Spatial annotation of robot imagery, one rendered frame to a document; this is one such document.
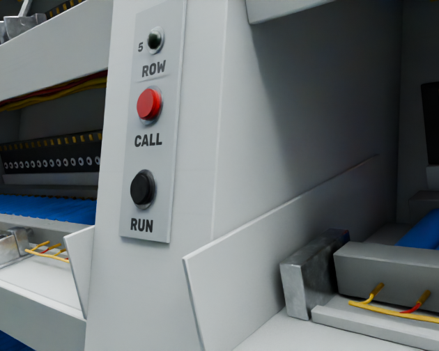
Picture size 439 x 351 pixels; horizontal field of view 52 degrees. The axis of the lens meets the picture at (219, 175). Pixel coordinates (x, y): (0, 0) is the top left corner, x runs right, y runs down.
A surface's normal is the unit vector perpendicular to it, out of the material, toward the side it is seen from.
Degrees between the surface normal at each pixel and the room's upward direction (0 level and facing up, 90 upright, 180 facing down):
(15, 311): 110
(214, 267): 90
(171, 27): 90
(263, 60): 90
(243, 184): 90
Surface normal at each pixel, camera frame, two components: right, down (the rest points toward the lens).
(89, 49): -0.66, 0.25
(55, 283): -0.18, -0.97
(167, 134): -0.68, -0.10
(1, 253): 0.73, 0.00
